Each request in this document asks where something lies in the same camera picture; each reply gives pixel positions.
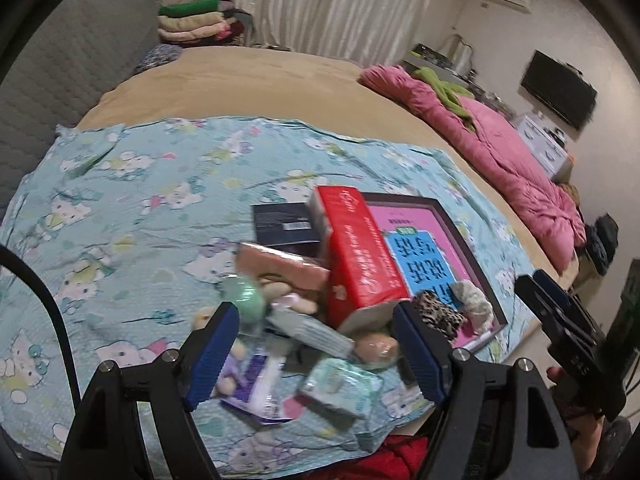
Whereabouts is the mint green puff ball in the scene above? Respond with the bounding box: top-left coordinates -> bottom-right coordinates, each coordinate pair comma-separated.
220,275 -> 269,324

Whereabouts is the black cable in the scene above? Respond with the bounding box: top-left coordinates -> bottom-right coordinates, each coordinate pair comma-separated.
0,244 -> 78,401

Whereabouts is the cream folded cloth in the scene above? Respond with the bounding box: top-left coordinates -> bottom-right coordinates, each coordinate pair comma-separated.
159,12 -> 227,32

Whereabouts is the bed with beige sheet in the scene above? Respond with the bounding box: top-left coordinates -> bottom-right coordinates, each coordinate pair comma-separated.
75,46 -> 583,291

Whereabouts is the dark patterned cloth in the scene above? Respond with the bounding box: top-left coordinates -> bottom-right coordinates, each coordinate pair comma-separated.
134,44 -> 184,75

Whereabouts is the orange bun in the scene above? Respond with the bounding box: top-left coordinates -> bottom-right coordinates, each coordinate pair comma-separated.
349,331 -> 402,372

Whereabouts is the green-white tissue packet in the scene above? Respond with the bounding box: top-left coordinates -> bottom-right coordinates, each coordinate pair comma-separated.
266,306 -> 357,362
296,356 -> 384,422

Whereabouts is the pink quilt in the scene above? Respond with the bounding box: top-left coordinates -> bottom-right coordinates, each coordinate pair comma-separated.
359,64 -> 586,271

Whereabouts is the beige bear with purple ribbon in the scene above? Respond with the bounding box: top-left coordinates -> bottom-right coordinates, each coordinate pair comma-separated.
192,306 -> 253,401

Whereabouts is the cluttered side table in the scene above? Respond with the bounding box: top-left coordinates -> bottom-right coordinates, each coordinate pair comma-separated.
410,42 -> 513,113

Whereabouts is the purple packet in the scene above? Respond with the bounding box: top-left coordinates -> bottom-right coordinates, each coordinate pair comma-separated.
219,352 -> 297,424

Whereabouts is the dark pile of clothes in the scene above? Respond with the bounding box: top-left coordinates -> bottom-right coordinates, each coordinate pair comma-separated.
202,0 -> 252,47

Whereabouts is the red tissue pack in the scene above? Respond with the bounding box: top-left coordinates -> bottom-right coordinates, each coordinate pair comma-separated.
306,185 -> 416,337

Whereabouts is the cat-print light blue blanket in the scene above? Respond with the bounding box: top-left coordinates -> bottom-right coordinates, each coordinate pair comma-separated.
0,116 -> 538,471

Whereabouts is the person's grey patterned clothing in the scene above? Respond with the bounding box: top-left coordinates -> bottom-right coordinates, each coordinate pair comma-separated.
597,414 -> 634,467

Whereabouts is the white drawer cabinet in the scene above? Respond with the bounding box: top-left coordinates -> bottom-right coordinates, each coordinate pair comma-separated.
515,112 -> 572,179

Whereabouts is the pink-lined box tray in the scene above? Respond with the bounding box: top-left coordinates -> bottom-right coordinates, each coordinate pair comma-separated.
360,191 -> 510,353

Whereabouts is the white curtain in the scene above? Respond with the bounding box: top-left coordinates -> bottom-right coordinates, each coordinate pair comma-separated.
230,0 -> 447,63

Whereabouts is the pink folded cloth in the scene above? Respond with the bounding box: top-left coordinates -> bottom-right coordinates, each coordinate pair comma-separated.
159,22 -> 232,45

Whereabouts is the leopard print scrunchie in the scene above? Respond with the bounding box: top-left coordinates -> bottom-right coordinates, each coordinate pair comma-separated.
416,290 -> 469,343

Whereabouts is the dark bag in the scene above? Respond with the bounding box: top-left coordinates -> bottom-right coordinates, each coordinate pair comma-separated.
582,213 -> 621,277

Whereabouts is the person's right forearm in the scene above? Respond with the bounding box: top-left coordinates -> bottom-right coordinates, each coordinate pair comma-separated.
567,402 -> 618,478

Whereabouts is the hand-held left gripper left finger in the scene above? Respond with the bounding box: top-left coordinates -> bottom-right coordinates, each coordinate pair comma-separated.
60,301 -> 241,480

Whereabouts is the pink wrapped packet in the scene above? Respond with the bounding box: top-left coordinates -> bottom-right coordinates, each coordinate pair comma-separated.
235,242 -> 332,293

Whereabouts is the white bag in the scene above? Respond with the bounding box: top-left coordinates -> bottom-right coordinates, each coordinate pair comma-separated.
439,34 -> 474,75

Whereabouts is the beige bear with lilac ribbon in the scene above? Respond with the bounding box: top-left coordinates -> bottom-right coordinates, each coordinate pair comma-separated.
260,275 -> 324,317

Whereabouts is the red cloth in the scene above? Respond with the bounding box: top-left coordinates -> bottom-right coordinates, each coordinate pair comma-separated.
305,434 -> 432,480

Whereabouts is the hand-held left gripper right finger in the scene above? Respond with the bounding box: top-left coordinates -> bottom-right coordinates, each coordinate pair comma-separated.
391,300 -> 583,480

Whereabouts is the black box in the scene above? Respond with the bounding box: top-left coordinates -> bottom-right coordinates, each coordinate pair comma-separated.
251,202 -> 331,261

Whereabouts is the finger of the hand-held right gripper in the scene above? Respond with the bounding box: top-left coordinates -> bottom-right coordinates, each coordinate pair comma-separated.
532,269 -> 603,336
514,275 -> 588,356

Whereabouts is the white scrunchie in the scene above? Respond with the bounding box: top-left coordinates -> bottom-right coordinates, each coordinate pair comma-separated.
449,279 -> 497,334

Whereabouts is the grey quilted headboard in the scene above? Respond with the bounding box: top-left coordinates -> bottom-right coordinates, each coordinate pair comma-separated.
0,0 -> 161,221

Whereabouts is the black wall television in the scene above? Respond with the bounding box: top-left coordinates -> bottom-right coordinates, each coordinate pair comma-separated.
520,50 -> 599,131

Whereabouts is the green folded cloth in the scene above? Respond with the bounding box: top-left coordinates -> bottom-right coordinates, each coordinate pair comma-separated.
159,1 -> 224,19

